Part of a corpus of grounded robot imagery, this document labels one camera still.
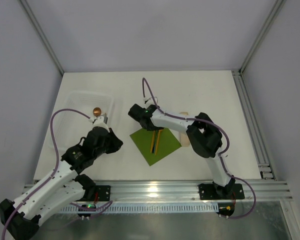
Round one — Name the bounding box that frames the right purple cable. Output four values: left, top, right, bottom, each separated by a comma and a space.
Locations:
141, 77, 256, 220

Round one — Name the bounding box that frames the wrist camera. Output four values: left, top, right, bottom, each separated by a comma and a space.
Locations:
143, 96, 158, 105
89, 114, 109, 131

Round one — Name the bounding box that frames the green paper napkin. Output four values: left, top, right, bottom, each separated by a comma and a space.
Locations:
130, 128, 181, 166

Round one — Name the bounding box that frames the iridescent metal fork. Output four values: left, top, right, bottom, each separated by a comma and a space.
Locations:
151, 130, 159, 154

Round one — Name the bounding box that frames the orange plastic spoon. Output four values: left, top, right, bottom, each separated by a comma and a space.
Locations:
155, 129, 163, 155

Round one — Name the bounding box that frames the right aluminium frame rail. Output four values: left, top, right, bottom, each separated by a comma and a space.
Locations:
231, 70, 277, 181

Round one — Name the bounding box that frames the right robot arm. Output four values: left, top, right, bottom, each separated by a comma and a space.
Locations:
128, 104, 234, 199

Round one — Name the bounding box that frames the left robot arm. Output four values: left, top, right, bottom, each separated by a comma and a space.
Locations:
0, 126, 123, 240

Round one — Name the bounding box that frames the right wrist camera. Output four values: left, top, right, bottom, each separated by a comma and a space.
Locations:
143, 96, 158, 105

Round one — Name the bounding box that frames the beige utensil tray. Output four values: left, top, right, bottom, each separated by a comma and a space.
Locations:
178, 111, 191, 148

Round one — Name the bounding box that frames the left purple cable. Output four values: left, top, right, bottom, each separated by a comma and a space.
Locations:
1, 108, 95, 240

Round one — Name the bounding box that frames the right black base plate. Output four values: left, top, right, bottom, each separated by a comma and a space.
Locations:
198, 182, 245, 200

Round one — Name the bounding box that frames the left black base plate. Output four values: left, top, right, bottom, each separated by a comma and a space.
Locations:
77, 185, 111, 202

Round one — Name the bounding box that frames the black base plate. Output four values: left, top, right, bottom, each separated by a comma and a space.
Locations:
198, 182, 245, 200
77, 185, 111, 202

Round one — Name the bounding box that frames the white plastic basket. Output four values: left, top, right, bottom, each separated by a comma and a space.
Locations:
53, 91, 114, 153

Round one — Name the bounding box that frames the white slotted cable duct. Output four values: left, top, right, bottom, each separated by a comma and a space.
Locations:
59, 202, 219, 214

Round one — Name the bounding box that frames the orange plastic knife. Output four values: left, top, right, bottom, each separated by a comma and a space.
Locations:
150, 130, 158, 154

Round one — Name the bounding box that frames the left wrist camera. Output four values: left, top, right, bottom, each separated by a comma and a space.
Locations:
89, 114, 109, 131

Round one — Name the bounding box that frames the aluminium front rail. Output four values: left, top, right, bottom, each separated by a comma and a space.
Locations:
23, 180, 294, 204

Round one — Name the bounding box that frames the purple cable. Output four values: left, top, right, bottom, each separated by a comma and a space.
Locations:
1, 108, 95, 240
141, 77, 256, 220

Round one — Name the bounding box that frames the copper round ball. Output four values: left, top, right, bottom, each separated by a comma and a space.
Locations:
92, 107, 102, 117

